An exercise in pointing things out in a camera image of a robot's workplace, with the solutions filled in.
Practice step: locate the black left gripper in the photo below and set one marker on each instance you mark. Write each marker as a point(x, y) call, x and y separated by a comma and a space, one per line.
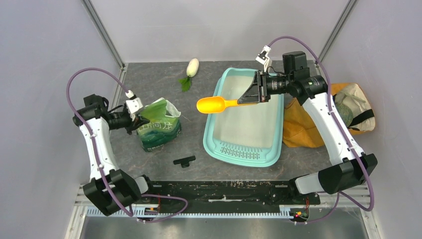
point(139, 121)

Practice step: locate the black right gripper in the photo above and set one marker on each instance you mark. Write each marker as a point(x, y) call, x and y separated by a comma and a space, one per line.
point(257, 91)

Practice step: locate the orange plastic scoop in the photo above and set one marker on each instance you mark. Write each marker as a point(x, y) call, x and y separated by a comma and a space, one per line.
point(214, 105)

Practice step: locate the teal plastic litter box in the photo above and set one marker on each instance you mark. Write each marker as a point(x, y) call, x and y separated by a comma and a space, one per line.
point(248, 136)

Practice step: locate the green litter bag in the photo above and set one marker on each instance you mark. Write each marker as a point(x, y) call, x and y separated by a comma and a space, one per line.
point(164, 124)

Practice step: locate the black bag clip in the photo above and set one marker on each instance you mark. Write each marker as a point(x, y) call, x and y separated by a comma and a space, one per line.
point(184, 162)

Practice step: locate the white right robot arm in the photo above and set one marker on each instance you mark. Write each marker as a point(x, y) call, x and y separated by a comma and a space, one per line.
point(349, 163)

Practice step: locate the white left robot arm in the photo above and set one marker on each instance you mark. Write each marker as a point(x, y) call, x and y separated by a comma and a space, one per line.
point(110, 189)

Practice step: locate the orange cloth bag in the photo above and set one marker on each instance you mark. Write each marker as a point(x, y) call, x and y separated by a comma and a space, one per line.
point(299, 129)

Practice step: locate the white toy radish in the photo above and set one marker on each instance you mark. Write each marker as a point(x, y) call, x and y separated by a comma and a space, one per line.
point(191, 71)

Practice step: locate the green netted melon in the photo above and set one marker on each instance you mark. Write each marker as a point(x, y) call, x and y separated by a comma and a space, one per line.
point(345, 113)

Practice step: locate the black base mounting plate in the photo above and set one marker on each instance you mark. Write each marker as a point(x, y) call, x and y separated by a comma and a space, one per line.
point(237, 196)

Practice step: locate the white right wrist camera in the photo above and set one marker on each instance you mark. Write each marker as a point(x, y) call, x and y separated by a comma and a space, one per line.
point(264, 59)

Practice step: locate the white slotted cable duct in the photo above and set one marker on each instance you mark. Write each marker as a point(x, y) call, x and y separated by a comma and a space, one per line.
point(143, 212)

